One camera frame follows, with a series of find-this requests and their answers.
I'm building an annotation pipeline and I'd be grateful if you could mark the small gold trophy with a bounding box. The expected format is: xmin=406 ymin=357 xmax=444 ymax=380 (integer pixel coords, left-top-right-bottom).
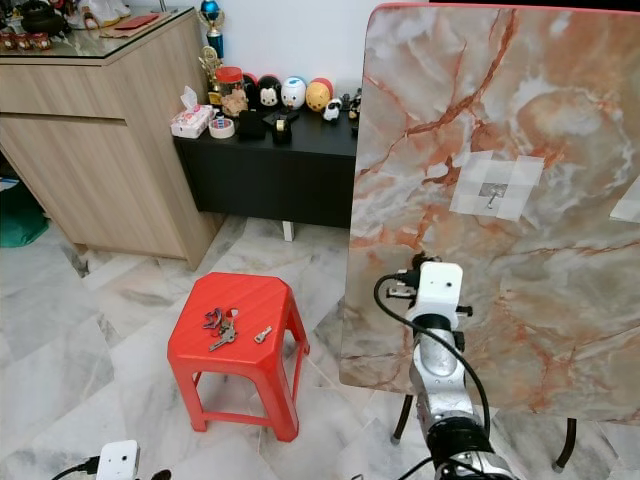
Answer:
xmin=198 ymin=46 xmax=222 ymax=106

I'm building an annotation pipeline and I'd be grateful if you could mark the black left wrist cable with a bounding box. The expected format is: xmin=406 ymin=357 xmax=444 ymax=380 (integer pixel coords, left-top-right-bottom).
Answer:
xmin=50 ymin=458 xmax=99 ymax=480

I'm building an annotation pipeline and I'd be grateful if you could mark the white figurine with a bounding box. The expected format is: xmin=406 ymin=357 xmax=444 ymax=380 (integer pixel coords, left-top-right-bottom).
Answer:
xmin=80 ymin=0 xmax=129 ymax=27

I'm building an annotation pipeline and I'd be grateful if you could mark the red-lidded jar with doll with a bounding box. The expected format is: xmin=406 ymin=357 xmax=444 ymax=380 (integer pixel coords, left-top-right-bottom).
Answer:
xmin=213 ymin=66 xmax=247 ymax=116

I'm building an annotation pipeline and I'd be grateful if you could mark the clear tape patch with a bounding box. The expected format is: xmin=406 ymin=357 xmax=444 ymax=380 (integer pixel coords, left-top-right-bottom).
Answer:
xmin=448 ymin=152 xmax=547 ymax=223

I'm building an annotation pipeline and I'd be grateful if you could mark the red plastic stool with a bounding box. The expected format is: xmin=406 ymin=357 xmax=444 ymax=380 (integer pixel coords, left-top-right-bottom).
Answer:
xmin=166 ymin=272 xmax=309 ymax=443

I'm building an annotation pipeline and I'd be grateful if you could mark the black low cabinet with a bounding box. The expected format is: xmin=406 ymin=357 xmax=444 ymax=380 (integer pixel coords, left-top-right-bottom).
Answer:
xmin=172 ymin=105 xmax=361 ymax=243

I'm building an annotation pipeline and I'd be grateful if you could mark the blue ball trophy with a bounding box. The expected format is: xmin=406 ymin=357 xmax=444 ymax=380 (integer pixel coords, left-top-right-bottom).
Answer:
xmin=198 ymin=0 xmax=226 ymax=59

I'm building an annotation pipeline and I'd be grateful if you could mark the green bag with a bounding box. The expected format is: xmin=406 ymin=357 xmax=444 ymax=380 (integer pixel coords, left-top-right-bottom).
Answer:
xmin=0 ymin=180 xmax=24 ymax=249

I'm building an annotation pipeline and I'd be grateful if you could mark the small metal hook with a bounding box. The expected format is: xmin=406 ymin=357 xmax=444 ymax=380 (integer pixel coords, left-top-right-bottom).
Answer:
xmin=482 ymin=183 xmax=511 ymax=212

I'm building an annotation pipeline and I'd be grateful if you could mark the black table leg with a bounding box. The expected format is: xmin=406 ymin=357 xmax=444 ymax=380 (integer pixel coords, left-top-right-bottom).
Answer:
xmin=552 ymin=418 xmax=579 ymax=473
xmin=390 ymin=395 xmax=416 ymax=446

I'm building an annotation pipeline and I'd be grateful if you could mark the dark teapot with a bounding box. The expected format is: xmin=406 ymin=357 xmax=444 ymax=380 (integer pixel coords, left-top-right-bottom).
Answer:
xmin=22 ymin=2 xmax=73 ymax=37

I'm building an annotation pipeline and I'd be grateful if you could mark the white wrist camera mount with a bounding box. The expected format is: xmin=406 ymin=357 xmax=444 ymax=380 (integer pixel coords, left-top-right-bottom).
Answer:
xmin=410 ymin=262 xmax=465 ymax=319
xmin=95 ymin=440 xmax=141 ymax=480

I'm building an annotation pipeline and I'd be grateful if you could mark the light wooden cabinet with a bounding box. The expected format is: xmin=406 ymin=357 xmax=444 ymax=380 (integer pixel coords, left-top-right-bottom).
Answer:
xmin=0 ymin=10 xmax=223 ymax=271

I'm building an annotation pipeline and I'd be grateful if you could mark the pink white tissue pack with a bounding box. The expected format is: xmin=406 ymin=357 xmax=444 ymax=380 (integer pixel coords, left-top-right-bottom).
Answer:
xmin=170 ymin=87 xmax=213 ymax=139

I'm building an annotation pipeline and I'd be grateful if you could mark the black tape dispenser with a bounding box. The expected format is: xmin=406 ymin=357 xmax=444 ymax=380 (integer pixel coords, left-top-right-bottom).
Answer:
xmin=265 ymin=110 xmax=301 ymax=146

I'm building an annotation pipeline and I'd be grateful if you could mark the black mouse plush toy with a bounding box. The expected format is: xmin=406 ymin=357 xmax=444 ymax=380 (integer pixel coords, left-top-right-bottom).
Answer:
xmin=255 ymin=75 xmax=283 ymax=109

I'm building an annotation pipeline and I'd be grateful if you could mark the key bunch with ring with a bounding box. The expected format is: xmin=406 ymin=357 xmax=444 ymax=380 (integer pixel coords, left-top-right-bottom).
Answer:
xmin=202 ymin=306 xmax=241 ymax=353

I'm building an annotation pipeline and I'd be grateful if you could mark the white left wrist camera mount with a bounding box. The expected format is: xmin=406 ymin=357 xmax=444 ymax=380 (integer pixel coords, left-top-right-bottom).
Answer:
xmin=95 ymin=440 xmax=141 ymax=480

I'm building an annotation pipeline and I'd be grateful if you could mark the white duck plush toy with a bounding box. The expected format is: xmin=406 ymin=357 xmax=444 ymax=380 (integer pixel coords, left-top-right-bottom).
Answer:
xmin=280 ymin=76 xmax=307 ymax=110

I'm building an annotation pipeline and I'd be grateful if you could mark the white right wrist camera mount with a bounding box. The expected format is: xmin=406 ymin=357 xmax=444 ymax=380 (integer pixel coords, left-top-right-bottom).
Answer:
xmin=410 ymin=262 xmax=465 ymax=319

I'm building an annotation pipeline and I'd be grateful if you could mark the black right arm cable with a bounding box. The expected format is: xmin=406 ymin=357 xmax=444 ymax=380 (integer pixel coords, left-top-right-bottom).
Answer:
xmin=373 ymin=272 xmax=492 ymax=441

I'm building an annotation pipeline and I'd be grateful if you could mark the beige tape roll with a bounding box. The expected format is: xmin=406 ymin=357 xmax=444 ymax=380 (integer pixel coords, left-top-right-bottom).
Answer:
xmin=208 ymin=116 xmax=236 ymax=140

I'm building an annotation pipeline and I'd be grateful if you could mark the orange marble table top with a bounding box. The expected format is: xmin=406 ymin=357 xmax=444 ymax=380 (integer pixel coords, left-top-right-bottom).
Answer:
xmin=338 ymin=3 xmax=640 ymax=426

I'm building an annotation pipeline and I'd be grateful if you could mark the red flat tray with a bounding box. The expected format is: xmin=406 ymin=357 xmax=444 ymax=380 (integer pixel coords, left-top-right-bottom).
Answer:
xmin=112 ymin=13 xmax=161 ymax=32

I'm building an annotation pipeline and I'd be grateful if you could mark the orange round plush toy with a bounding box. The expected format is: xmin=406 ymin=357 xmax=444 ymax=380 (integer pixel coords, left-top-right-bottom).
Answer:
xmin=305 ymin=78 xmax=334 ymax=113

